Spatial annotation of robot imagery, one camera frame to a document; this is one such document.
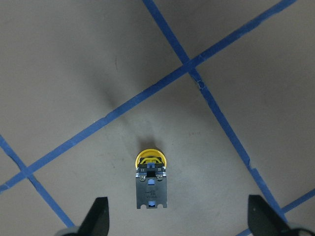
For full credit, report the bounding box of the yellow push button switch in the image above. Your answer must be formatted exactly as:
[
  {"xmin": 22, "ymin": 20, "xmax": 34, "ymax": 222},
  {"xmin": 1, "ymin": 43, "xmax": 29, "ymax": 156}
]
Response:
[{"xmin": 135, "ymin": 148, "xmax": 167, "ymax": 209}]

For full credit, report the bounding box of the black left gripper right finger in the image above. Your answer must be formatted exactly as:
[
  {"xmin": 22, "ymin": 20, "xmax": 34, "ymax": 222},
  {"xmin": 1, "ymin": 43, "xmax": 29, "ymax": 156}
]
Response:
[{"xmin": 247, "ymin": 195, "xmax": 291, "ymax": 236}]

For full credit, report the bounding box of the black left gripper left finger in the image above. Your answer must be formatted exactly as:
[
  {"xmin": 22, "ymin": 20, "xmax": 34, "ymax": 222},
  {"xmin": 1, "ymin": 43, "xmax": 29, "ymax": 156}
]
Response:
[{"xmin": 78, "ymin": 197, "xmax": 109, "ymax": 236}]

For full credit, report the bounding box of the brown paper table mat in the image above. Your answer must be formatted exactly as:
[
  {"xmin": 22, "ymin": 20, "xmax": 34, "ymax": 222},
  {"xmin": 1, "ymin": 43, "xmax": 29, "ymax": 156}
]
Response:
[{"xmin": 0, "ymin": 0, "xmax": 315, "ymax": 236}]

